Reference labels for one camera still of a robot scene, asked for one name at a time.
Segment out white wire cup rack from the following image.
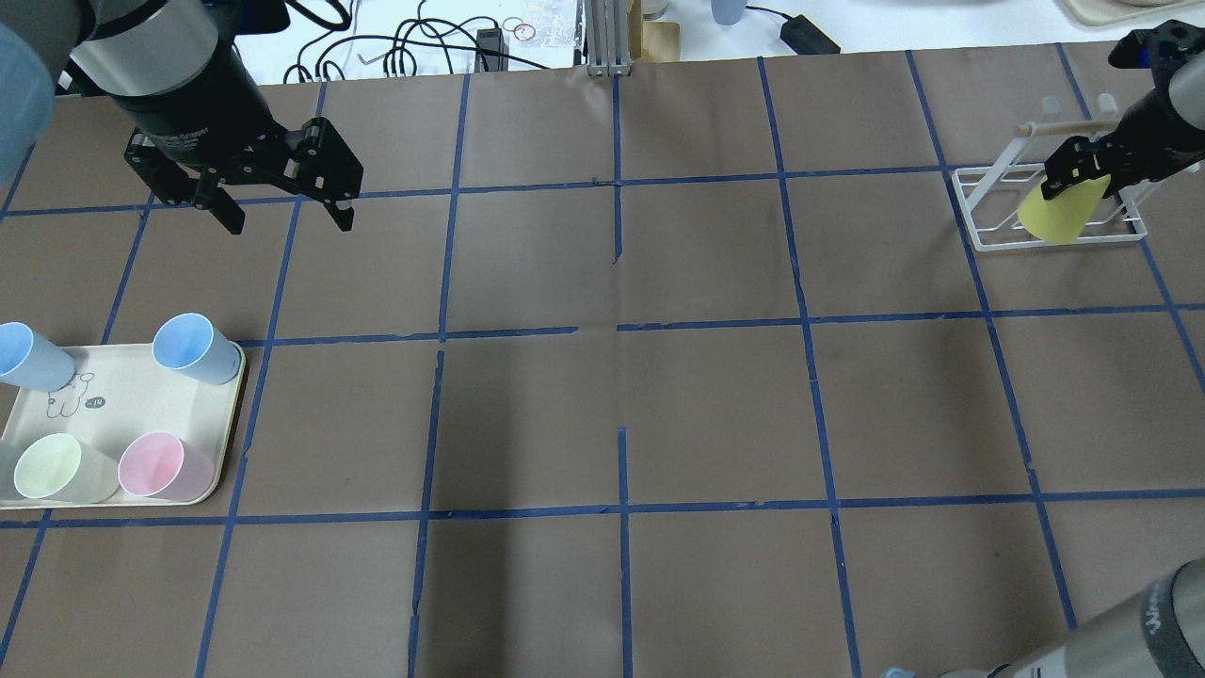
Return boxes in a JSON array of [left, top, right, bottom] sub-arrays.
[[950, 93, 1157, 252]]

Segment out pale green plastic cup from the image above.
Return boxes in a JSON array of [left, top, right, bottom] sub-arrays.
[[13, 432, 121, 505]]

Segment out cream serving tray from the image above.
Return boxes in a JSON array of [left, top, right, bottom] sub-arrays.
[[1, 344, 247, 511]]

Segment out blue cup near tray corner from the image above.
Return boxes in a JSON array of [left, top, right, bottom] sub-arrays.
[[152, 313, 243, 387]]

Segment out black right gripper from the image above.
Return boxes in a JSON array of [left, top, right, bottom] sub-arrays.
[[1040, 89, 1204, 201]]

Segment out yellow plastic cup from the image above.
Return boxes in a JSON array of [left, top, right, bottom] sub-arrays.
[[1017, 173, 1111, 244]]

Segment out black power adapter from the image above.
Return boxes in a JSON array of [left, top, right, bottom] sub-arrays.
[[778, 14, 841, 57]]

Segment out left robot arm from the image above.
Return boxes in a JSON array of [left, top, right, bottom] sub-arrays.
[[1, 1, 364, 234]]

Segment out pink plastic cup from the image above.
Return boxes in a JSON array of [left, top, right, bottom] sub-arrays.
[[117, 430, 217, 502]]

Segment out light blue outer cup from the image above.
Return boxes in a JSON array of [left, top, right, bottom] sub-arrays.
[[1, 322, 76, 393]]

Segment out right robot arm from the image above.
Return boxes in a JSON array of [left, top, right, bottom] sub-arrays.
[[988, 65, 1203, 677]]

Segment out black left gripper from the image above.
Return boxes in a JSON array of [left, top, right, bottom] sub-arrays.
[[108, 39, 364, 236]]

